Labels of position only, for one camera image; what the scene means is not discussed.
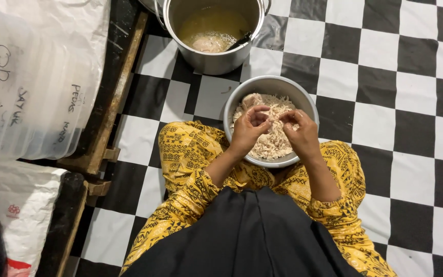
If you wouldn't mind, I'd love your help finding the person's left hand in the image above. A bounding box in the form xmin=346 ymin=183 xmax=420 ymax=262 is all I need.
xmin=231 ymin=105 xmax=273 ymax=155

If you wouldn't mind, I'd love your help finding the person's right hand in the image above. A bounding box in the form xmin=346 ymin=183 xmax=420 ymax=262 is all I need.
xmin=279 ymin=109 xmax=320 ymax=162

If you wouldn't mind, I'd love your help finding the heap of shredded chicken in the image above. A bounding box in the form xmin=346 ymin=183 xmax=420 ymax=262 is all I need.
xmin=232 ymin=93 xmax=300 ymax=161

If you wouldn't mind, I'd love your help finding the whole cooked chicken piece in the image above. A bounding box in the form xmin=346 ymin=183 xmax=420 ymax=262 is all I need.
xmin=241 ymin=93 xmax=264 ymax=111

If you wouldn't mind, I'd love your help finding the round metal bowl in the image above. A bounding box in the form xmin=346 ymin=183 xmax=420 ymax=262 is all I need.
xmin=223 ymin=75 xmax=320 ymax=169

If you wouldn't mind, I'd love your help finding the yellow patterned garment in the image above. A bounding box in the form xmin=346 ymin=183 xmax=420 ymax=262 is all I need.
xmin=119 ymin=120 xmax=398 ymax=277

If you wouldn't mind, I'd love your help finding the large steel stock pot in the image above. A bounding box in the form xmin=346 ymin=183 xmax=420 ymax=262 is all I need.
xmin=154 ymin=0 xmax=272 ymax=76

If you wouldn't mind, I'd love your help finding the black white checkered mat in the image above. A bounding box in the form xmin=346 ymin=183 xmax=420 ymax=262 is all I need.
xmin=63 ymin=0 xmax=443 ymax=277

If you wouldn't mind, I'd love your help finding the black ladle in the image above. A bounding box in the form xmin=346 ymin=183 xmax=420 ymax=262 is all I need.
xmin=225 ymin=30 xmax=253 ymax=53

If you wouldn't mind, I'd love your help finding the chicken piece in broth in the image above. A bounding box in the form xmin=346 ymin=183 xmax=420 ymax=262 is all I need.
xmin=191 ymin=33 xmax=237 ymax=54

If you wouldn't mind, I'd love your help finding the black cloth garment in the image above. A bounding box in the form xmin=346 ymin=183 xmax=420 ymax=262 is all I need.
xmin=121 ymin=186 xmax=365 ymax=277

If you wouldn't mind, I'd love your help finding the yellow broth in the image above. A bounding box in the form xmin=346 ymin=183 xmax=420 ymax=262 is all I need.
xmin=178 ymin=7 xmax=251 ymax=54

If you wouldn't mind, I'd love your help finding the long wooden pallet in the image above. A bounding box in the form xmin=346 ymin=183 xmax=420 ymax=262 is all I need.
xmin=55 ymin=11 xmax=150 ymax=176

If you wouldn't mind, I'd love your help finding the steel vessel edge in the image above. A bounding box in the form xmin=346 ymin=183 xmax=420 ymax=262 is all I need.
xmin=137 ymin=0 xmax=165 ymax=16

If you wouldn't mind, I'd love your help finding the dark wooden pallet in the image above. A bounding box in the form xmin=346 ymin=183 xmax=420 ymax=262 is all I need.
xmin=36 ymin=172 xmax=113 ymax=277

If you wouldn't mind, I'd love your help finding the stack of clear plastic containers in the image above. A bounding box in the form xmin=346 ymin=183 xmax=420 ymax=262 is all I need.
xmin=0 ymin=0 xmax=93 ymax=163

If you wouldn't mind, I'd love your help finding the white sack with red print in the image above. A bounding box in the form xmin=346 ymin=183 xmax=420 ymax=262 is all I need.
xmin=0 ymin=159 xmax=68 ymax=277

